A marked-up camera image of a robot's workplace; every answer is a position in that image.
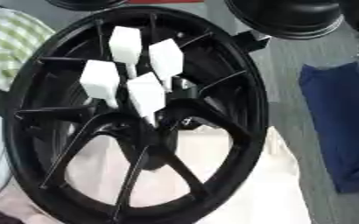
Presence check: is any white pin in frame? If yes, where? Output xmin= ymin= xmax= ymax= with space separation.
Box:
xmin=147 ymin=38 xmax=186 ymax=93
xmin=107 ymin=25 xmax=144 ymax=79
xmin=124 ymin=71 xmax=167 ymax=128
xmin=78 ymin=59 xmax=122 ymax=109

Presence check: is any black spoked wheel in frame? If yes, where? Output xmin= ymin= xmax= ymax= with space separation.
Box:
xmin=2 ymin=4 xmax=271 ymax=224

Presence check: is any black round wheel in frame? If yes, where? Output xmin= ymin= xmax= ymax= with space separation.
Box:
xmin=45 ymin=0 xmax=130 ymax=12
xmin=223 ymin=0 xmax=345 ymax=41

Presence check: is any blue cloth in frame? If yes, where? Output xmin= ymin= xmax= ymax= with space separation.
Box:
xmin=297 ymin=60 xmax=359 ymax=194

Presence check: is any person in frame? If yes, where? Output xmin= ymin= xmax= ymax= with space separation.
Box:
xmin=0 ymin=4 xmax=57 ymax=92

